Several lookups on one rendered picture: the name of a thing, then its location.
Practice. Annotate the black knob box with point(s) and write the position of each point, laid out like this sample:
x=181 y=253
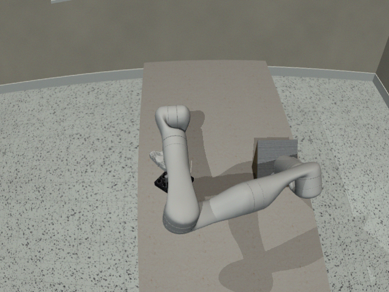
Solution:
x=160 y=182

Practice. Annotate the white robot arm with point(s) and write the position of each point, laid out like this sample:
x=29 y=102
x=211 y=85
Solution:
x=182 y=209

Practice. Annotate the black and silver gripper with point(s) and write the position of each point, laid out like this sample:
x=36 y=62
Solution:
x=157 y=157

